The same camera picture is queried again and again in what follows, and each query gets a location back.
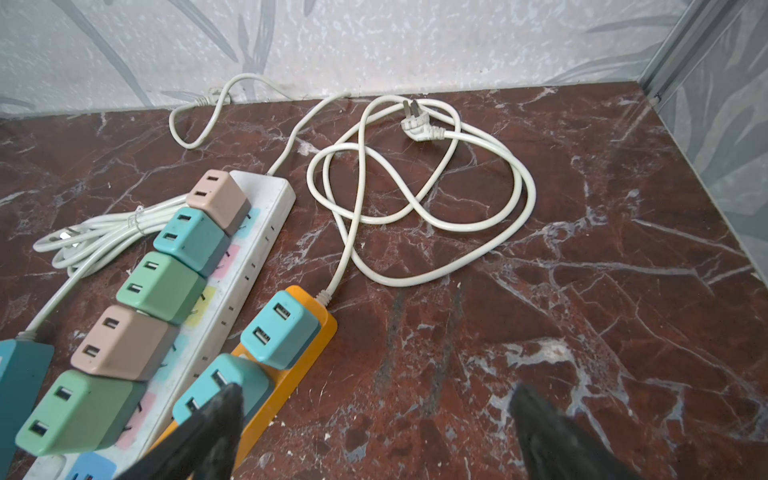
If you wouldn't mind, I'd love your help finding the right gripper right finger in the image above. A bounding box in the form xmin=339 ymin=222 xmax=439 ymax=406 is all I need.
xmin=508 ymin=384 xmax=640 ymax=480

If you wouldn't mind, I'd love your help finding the teal cube charger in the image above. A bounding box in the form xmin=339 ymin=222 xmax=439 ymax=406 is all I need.
xmin=240 ymin=290 xmax=320 ymax=370
xmin=153 ymin=207 xmax=230 ymax=278
xmin=172 ymin=353 xmax=274 ymax=425

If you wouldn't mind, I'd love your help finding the pink cube charger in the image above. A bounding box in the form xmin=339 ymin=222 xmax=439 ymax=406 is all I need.
xmin=186 ymin=169 xmax=251 ymax=237
xmin=70 ymin=305 xmax=179 ymax=382

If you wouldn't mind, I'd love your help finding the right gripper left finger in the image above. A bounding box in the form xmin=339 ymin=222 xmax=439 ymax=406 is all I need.
xmin=119 ymin=384 xmax=244 ymax=479

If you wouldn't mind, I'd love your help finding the blue power strip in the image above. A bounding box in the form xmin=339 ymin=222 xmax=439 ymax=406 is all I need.
xmin=0 ymin=339 xmax=54 ymax=478

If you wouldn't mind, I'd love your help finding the white multicolour power strip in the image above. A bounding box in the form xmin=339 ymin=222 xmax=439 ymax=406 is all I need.
xmin=25 ymin=170 xmax=296 ymax=479

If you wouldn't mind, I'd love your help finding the green cube charger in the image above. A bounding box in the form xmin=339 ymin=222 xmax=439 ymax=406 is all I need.
xmin=116 ymin=251 xmax=206 ymax=326
xmin=15 ymin=370 xmax=146 ymax=457

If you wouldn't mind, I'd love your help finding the orange power strip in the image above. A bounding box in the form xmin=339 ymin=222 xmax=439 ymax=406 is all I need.
xmin=151 ymin=285 xmax=338 ymax=467

